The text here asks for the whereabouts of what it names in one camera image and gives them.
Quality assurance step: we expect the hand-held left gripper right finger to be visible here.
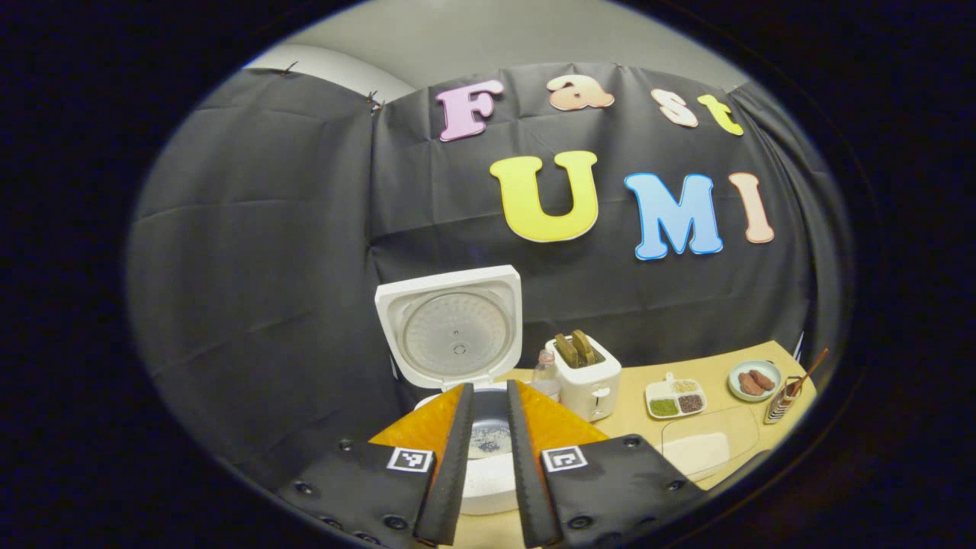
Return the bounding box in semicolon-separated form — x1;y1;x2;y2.
506;378;708;549

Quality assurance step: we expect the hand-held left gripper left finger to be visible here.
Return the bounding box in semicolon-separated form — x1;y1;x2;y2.
276;381;476;549

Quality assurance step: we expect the white rice cooker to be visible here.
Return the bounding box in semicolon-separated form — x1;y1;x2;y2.
374;265;527;516

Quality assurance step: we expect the white rice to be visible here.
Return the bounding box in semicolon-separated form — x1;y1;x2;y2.
665;432;731;477

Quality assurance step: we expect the metal wire chopstick holder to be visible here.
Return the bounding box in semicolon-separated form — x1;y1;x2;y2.
764;375;804;425

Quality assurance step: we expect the brown wooden spoon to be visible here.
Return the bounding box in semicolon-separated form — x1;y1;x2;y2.
785;348;830;399

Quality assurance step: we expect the clear plastic bottle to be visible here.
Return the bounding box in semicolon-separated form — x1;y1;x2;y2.
531;349;563;403

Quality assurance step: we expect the white toaster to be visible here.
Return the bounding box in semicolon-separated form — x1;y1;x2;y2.
545;335;622;422

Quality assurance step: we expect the white divided dish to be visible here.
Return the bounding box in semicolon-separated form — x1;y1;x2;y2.
645;371;708;420

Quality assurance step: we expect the clear plastic container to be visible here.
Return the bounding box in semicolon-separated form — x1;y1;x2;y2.
660;406;761;483

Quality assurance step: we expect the pale green plate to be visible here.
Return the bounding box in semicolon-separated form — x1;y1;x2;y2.
727;360;782;403

